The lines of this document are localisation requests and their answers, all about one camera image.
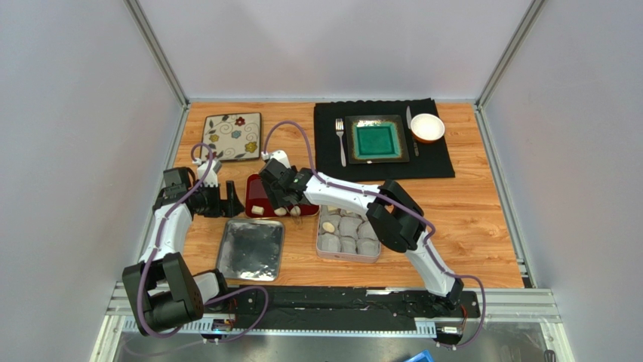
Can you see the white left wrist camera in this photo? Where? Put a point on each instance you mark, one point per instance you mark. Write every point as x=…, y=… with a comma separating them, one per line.
x=207, y=171

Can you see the white oval chocolate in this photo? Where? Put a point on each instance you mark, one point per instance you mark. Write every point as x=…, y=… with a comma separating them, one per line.
x=328, y=227
x=280, y=211

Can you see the black cloth placemat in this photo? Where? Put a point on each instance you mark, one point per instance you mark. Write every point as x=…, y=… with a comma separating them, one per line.
x=433, y=160

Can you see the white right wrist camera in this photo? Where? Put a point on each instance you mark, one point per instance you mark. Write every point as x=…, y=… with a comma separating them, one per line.
x=280, y=156

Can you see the silver knife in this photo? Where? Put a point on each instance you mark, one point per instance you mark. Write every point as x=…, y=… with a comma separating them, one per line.
x=409, y=117

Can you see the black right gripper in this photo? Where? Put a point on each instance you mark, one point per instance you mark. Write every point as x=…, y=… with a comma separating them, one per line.
x=284, y=195

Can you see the pink metal tin box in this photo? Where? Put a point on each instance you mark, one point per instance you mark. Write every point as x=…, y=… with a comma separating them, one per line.
x=354, y=239

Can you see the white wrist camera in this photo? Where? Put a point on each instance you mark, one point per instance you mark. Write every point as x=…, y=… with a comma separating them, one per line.
x=280, y=156
x=207, y=171

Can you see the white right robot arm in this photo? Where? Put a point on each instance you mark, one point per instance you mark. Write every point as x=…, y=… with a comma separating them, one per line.
x=397, y=220

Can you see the blue plastic object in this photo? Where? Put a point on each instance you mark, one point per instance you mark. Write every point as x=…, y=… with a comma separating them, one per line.
x=423, y=356

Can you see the red lacquer tray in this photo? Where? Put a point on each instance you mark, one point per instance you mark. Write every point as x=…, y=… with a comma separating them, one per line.
x=256, y=195

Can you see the silver fork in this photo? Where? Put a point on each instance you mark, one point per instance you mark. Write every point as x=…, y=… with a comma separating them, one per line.
x=339, y=130

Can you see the pink handled metal tongs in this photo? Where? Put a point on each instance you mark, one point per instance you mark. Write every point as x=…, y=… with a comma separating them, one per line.
x=297, y=219

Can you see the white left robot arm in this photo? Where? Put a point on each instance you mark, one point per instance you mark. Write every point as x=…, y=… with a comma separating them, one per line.
x=163, y=293

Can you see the white orange bowl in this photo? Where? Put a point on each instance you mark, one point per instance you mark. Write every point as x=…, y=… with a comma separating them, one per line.
x=427, y=128

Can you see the green square plate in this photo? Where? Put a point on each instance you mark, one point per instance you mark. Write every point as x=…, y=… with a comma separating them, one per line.
x=374, y=139

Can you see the white heart chocolate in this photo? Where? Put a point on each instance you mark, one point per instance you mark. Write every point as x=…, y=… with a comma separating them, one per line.
x=295, y=211

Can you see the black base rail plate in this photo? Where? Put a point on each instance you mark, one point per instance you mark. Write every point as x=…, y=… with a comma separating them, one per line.
x=340, y=309

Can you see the silver tin lid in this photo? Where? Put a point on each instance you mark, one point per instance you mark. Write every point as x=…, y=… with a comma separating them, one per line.
x=251, y=249

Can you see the floral square plate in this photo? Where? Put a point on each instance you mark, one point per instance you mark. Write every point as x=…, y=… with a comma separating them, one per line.
x=234, y=137

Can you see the white rectangular chocolate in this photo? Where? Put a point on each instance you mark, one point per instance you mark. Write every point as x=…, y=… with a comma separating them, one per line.
x=257, y=210

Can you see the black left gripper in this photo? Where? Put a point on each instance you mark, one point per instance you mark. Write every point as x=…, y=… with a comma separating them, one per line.
x=233, y=207

